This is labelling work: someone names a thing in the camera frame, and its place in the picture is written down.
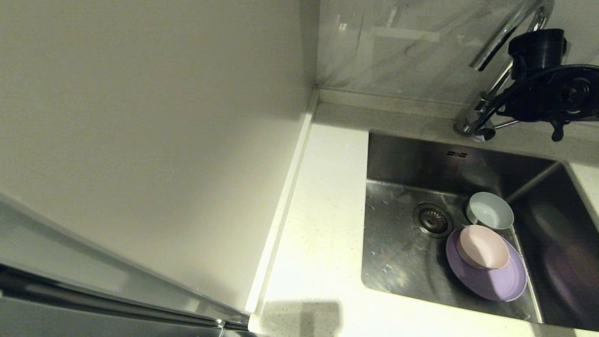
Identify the chrome gooseneck faucet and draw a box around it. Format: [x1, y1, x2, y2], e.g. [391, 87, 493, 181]
[453, 0, 555, 142]

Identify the white ceramic bowl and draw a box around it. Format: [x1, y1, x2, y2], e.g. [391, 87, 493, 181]
[466, 192, 515, 230]

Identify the pink small bowl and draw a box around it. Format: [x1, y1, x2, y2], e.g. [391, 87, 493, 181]
[457, 225, 510, 271]

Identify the lilac round plate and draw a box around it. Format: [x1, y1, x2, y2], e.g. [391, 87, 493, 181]
[446, 227, 528, 302]

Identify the metal sink drain strainer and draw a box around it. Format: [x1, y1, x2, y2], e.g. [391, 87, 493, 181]
[413, 203, 453, 239]

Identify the stainless steel sink basin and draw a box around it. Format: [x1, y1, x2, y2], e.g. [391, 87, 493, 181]
[360, 131, 599, 330]

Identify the tall white cabinet panel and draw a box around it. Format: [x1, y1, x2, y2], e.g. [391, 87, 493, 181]
[0, 0, 320, 315]

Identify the grey glossy appliance door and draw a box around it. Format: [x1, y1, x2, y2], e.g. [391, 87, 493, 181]
[0, 293, 225, 337]

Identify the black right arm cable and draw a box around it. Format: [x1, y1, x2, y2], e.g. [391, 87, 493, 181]
[473, 65, 599, 136]

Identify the dark bar door handle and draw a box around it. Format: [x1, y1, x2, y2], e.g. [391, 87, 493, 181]
[0, 263, 249, 332]

